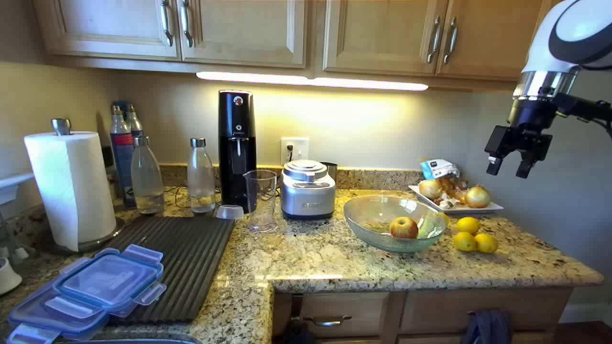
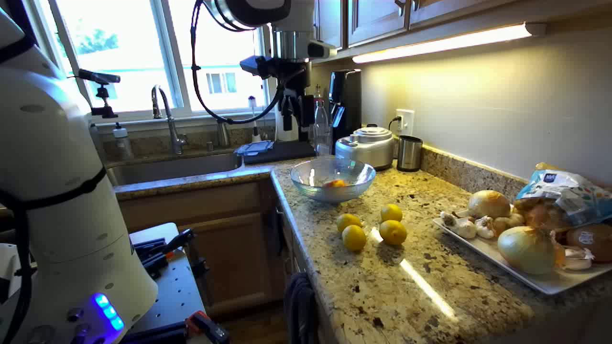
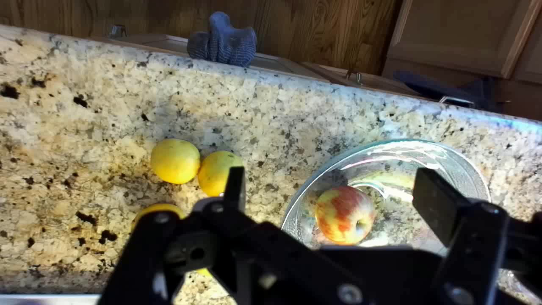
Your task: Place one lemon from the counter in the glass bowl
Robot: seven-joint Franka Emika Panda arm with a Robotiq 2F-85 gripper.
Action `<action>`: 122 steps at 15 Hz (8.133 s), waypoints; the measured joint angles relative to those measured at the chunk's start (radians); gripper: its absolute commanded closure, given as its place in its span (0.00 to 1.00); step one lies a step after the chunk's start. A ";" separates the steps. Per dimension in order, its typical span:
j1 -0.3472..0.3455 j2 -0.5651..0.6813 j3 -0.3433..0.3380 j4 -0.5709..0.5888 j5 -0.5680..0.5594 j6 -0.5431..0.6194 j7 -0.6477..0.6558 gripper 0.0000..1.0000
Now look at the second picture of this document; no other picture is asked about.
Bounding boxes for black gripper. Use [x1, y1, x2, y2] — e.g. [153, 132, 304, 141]
[239, 55, 310, 141]

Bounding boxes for lemon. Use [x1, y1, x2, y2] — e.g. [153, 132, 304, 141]
[342, 225, 367, 252]
[323, 178, 350, 189]
[379, 220, 407, 246]
[380, 204, 403, 222]
[335, 214, 363, 233]

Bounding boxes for white robot base table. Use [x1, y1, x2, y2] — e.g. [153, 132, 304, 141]
[128, 248, 204, 336]

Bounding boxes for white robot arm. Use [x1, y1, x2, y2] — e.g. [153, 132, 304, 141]
[0, 9, 159, 344]

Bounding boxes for glass bowl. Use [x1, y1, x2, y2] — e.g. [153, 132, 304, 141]
[291, 155, 377, 202]

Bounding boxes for lemon inside glass bowl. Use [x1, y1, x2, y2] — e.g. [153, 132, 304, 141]
[323, 178, 350, 189]

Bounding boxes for black coffee maker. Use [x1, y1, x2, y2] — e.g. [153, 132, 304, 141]
[329, 69, 361, 139]

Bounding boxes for clear plastic bottle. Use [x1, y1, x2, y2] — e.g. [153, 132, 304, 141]
[312, 99, 333, 155]

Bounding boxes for wooden upper cabinet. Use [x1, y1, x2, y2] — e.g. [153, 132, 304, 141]
[312, 0, 612, 51]

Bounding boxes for wooden cabinet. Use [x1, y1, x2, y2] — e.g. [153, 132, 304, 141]
[312, 0, 612, 51]
[118, 181, 285, 315]

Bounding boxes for white rice cooker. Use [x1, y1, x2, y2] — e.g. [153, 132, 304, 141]
[335, 126, 396, 170]

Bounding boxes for kitchen window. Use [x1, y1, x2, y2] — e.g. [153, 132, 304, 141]
[21, 0, 271, 118]

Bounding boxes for chrome kitchen faucet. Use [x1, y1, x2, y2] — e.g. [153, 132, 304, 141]
[149, 84, 183, 157]

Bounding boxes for stainless steel cup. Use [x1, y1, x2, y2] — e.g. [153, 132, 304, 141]
[398, 136, 423, 172]

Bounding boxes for wooden lower cabinet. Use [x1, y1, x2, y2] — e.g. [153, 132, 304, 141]
[118, 181, 285, 315]

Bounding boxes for soap dispenser bottle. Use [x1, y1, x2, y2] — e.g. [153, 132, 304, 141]
[113, 122, 134, 160]

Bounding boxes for kitchen sink basin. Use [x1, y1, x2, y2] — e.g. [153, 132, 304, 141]
[107, 153, 239, 185]

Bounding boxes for white mushrooms pile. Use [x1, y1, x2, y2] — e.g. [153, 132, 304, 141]
[440, 212, 524, 241]

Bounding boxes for under-cabinet light strip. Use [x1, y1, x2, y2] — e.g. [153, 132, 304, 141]
[354, 23, 545, 65]

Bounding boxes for back yellow onion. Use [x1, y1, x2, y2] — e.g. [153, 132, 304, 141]
[468, 189, 510, 218]

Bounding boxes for yellow onion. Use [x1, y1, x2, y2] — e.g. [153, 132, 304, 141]
[497, 225, 554, 275]
[468, 189, 510, 218]

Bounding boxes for front yellow onion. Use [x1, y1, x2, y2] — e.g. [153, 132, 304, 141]
[497, 225, 554, 275]

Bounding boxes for plastic food bag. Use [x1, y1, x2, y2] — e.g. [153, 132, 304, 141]
[518, 168, 612, 225]

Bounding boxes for white rectangular tray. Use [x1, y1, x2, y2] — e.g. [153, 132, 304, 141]
[442, 222, 612, 296]

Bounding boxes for garlic bulbs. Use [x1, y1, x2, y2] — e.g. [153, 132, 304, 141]
[553, 223, 612, 271]

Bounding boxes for white wall outlet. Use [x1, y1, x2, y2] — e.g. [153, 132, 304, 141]
[396, 109, 415, 136]

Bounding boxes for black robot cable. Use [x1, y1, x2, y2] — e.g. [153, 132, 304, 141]
[189, 0, 285, 126]

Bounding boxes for black camera on stand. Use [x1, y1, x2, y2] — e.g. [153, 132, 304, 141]
[76, 69, 120, 118]

